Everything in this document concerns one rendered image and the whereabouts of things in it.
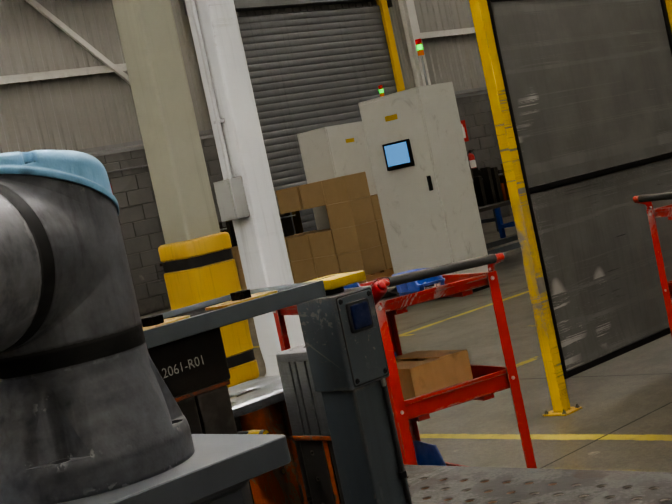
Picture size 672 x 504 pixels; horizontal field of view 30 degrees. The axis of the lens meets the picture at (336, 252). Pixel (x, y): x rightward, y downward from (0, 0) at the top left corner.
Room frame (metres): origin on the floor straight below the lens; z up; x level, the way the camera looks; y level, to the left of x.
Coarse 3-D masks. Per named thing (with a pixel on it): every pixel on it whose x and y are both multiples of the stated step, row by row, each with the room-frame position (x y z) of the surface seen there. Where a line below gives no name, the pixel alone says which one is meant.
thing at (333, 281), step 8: (352, 272) 1.50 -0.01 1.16; (360, 272) 1.49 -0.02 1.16; (312, 280) 1.50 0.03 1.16; (328, 280) 1.46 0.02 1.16; (336, 280) 1.46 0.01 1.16; (344, 280) 1.47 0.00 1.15; (352, 280) 1.48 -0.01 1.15; (360, 280) 1.49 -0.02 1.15; (328, 288) 1.46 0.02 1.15; (336, 288) 1.49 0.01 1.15
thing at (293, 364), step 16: (288, 352) 1.68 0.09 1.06; (304, 352) 1.65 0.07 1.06; (288, 368) 1.68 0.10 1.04; (304, 368) 1.66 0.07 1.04; (288, 384) 1.69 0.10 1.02; (304, 384) 1.66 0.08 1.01; (288, 400) 1.69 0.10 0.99; (304, 400) 1.67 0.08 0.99; (320, 400) 1.64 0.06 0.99; (304, 416) 1.67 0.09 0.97; (320, 416) 1.65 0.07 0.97; (304, 432) 1.68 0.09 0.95; (320, 432) 1.66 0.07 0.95; (304, 448) 1.69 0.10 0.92; (320, 448) 1.67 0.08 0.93; (304, 464) 1.70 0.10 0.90; (320, 464) 1.67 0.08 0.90; (336, 464) 1.65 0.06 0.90; (320, 480) 1.68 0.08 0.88; (336, 480) 1.66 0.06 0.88; (320, 496) 1.68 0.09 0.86; (336, 496) 1.66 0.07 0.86
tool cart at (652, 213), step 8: (640, 200) 5.03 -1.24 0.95; (648, 200) 5.00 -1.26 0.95; (656, 200) 4.97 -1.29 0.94; (648, 208) 5.10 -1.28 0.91; (656, 208) 5.12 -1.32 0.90; (664, 208) 5.03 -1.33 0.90; (648, 216) 5.10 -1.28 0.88; (656, 216) 5.08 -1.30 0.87; (664, 216) 5.05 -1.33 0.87; (656, 232) 5.08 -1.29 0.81; (656, 240) 5.09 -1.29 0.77; (656, 248) 5.09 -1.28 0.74; (656, 256) 5.10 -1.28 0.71; (664, 272) 5.08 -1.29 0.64; (664, 280) 5.09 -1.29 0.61; (664, 288) 5.09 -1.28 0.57; (664, 296) 5.10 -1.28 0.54
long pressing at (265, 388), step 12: (240, 384) 1.90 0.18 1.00; (252, 384) 1.87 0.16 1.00; (264, 384) 1.84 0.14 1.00; (276, 384) 1.82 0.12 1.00; (240, 396) 1.78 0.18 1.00; (252, 396) 1.75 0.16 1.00; (264, 396) 1.72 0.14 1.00; (276, 396) 1.73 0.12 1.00; (240, 408) 1.68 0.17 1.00; (252, 408) 1.70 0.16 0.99
